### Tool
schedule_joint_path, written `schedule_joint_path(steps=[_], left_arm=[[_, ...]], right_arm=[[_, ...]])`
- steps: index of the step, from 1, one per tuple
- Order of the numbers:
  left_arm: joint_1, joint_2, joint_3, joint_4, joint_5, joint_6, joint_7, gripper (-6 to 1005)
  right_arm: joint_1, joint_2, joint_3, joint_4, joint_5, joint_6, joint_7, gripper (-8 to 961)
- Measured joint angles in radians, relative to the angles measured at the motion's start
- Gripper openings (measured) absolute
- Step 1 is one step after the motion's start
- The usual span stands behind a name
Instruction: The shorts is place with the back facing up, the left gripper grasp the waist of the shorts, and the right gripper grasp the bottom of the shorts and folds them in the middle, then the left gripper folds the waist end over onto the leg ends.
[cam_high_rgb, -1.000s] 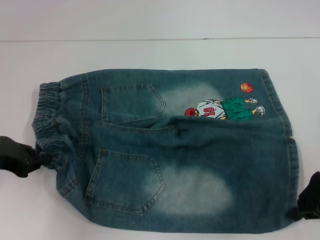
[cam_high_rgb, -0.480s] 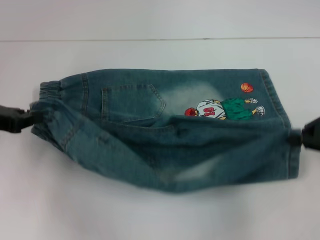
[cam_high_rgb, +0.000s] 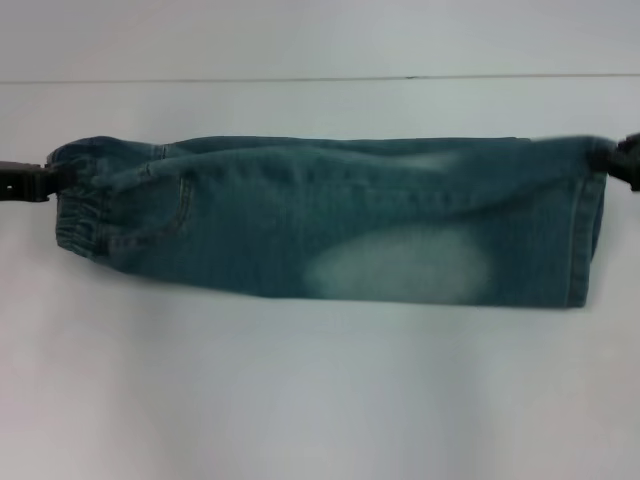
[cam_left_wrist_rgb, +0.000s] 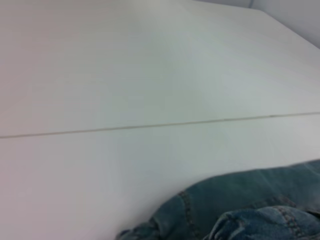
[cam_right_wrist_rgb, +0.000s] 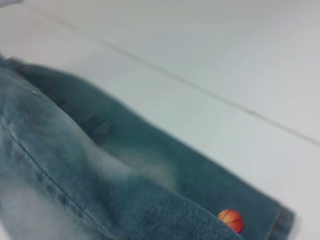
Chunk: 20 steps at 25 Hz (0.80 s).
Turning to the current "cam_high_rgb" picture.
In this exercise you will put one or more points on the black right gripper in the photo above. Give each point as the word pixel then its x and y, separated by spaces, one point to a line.
pixel 631 162

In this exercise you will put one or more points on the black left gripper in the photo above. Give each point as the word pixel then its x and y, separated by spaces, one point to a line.
pixel 22 181

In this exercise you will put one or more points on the blue denim shorts with print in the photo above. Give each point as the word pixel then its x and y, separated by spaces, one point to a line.
pixel 320 235

